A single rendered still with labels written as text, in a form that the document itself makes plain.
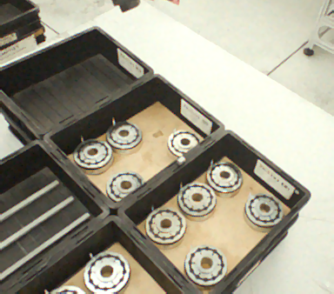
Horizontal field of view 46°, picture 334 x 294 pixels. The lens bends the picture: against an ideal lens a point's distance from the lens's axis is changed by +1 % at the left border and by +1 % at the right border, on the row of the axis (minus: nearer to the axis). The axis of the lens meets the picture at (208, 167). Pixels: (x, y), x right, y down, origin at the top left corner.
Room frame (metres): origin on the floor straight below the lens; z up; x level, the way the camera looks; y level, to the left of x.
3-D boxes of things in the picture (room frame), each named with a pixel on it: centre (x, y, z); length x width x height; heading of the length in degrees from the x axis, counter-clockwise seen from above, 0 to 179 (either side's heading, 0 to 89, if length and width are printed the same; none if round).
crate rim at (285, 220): (0.49, -0.04, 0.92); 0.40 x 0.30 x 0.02; 144
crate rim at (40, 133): (0.84, 0.45, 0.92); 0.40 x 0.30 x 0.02; 144
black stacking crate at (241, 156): (0.49, -0.04, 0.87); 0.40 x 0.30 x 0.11; 144
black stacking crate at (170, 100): (0.66, 0.20, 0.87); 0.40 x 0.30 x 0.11; 144
